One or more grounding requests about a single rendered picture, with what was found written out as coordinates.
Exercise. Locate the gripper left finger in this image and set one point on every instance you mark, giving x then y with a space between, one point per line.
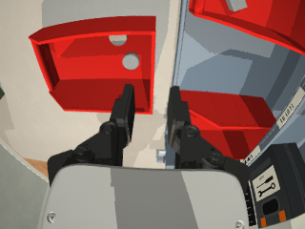
105 147

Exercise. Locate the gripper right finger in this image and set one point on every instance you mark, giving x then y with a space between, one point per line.
192 148

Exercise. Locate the grey rectangular block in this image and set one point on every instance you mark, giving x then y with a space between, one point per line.
235 5

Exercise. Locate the grey metal shelf rack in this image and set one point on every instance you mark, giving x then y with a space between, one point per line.
219 59

